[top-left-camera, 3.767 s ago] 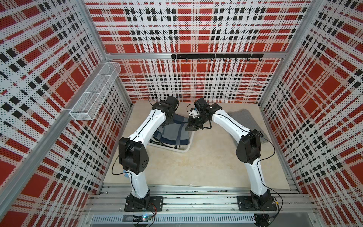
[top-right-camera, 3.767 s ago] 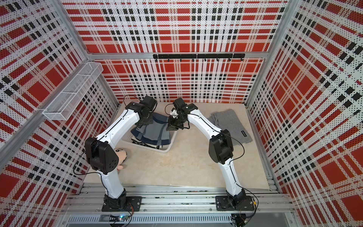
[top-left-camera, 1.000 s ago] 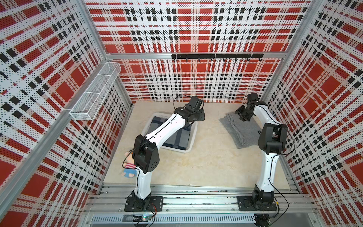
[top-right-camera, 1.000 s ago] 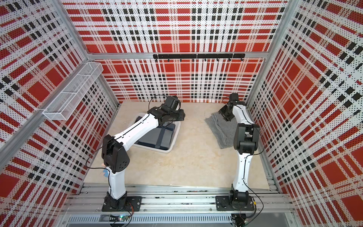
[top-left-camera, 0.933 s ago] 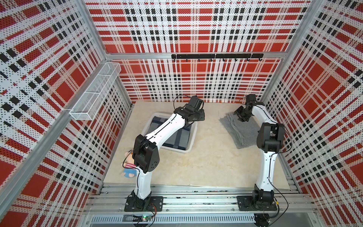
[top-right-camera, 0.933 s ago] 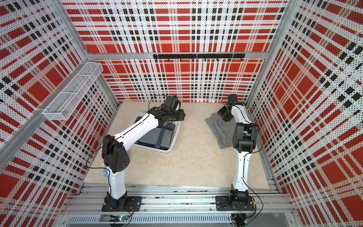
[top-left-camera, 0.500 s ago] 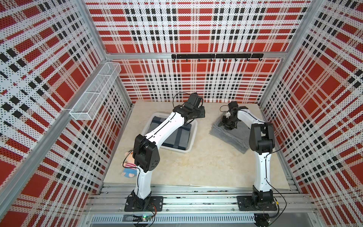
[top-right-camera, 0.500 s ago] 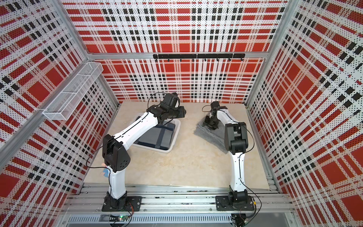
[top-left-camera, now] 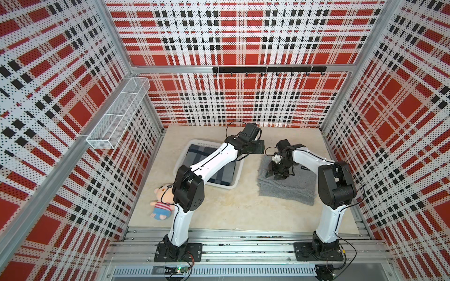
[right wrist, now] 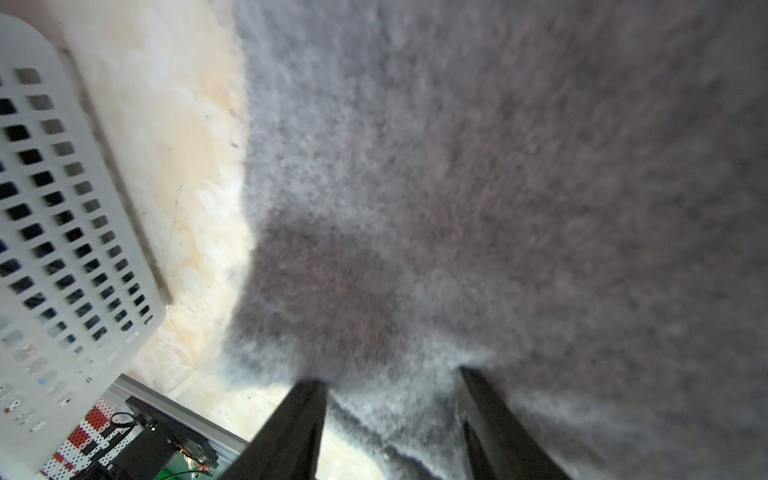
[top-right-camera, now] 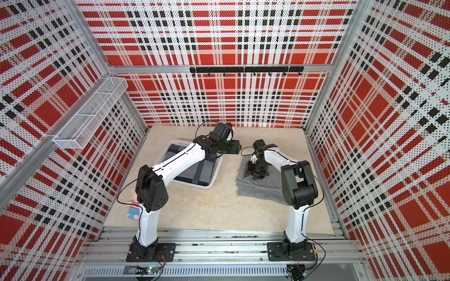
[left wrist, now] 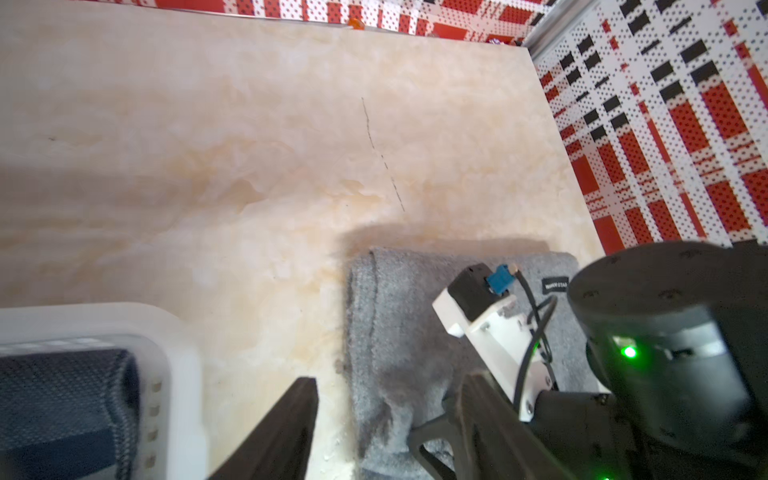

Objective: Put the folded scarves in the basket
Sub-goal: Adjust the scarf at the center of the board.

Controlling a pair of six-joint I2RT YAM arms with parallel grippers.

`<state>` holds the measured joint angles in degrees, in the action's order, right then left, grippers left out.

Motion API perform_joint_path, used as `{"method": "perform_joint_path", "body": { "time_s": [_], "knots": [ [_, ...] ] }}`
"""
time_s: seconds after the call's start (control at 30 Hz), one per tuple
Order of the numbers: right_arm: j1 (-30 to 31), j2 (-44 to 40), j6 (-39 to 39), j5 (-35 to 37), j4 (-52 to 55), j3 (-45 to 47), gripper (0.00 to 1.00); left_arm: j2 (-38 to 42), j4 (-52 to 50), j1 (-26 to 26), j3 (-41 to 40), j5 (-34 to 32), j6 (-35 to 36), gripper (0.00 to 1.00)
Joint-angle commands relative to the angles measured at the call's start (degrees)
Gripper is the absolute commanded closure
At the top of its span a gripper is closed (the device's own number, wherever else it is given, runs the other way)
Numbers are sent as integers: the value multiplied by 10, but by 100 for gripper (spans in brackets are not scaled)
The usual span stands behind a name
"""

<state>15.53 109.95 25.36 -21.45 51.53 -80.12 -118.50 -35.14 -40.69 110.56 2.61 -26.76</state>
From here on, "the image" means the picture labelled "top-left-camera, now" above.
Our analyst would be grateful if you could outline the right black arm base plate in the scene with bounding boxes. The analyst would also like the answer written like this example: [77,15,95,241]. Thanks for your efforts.
[294,240,344,262]

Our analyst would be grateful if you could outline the green circuit board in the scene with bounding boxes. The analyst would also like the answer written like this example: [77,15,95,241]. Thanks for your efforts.
[164,266,191,275]

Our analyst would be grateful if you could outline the aluminium rail frame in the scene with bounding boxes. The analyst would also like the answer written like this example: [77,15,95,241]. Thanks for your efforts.
[100,227,400,281]

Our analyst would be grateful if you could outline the grey knit scarf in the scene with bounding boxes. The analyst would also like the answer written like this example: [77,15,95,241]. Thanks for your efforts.
[257,156,317,206]

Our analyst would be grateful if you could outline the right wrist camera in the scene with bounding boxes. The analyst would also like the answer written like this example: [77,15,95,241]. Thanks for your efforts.
[276,139,293,155]

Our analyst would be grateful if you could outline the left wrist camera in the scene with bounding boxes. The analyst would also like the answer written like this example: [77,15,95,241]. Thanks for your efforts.
[239,123,261,142]

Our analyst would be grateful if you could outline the blue grey plaid scarf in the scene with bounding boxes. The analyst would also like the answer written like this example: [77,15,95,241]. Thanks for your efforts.
[175,143,238,189]

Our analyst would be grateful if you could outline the white plastic basket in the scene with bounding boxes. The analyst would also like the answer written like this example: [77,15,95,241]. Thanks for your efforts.
[173,139,243,190]

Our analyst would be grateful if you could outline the white wire mesh shelf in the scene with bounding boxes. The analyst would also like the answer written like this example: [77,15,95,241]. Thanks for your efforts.
[87,77,150,150]

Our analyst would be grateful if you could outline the black hook rail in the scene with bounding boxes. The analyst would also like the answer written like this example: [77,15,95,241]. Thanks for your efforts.
[212,66,327,74]

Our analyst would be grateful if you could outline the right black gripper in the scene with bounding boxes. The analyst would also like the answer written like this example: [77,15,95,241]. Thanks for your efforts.
[265,157,295,179]

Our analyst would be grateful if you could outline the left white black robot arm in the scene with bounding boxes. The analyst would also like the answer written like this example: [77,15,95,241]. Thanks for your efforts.
[164,122,264,248]

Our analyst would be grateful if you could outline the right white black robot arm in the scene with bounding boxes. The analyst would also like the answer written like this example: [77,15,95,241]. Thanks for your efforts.
[267,139,357,251]

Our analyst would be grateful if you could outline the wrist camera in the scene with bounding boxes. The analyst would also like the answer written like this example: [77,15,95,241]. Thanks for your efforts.
[239,123,261,142]
[276,139,293,155]

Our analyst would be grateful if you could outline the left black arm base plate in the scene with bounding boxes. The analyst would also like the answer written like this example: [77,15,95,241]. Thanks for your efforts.
[154,243,203,263]

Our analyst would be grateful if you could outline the plush doll toy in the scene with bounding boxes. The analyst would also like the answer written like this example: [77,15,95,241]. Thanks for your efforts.
[151,184,175,221]

